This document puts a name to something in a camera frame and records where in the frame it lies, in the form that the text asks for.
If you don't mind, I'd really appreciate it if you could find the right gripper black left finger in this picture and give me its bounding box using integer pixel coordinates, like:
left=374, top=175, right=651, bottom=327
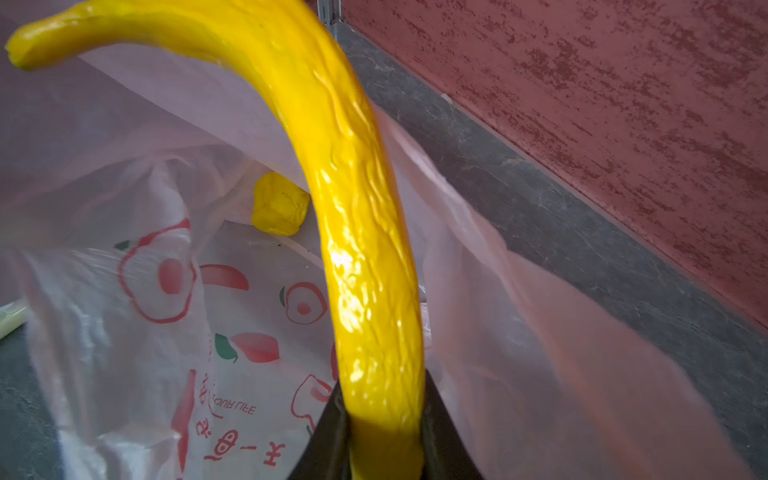
left=288, top=383, right=351, bottom=480

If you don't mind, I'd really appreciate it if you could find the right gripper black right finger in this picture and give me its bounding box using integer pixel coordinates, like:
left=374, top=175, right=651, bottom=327
left=421, top=371, right=483, bottom=480

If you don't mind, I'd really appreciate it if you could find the pink fruit-print plastic bag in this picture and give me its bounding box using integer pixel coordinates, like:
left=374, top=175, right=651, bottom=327
left=1, top=1, right=753, bottom=479

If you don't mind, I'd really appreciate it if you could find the fake yellow lemon fruit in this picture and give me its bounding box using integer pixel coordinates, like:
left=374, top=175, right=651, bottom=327
left=251, top=172, right=311, bottom=236

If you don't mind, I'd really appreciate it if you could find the fake yellow banana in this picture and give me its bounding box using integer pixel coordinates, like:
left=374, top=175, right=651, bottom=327
left=6, top=1, right=425, bottom=479

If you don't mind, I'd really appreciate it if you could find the yellow calculator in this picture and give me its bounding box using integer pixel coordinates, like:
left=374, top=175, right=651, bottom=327
left=0, top=299, right=28, bottom=340

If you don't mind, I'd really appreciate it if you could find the left aluminium corner post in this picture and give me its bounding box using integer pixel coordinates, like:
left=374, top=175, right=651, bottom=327
left=316, top=0, right=342, bottom=27

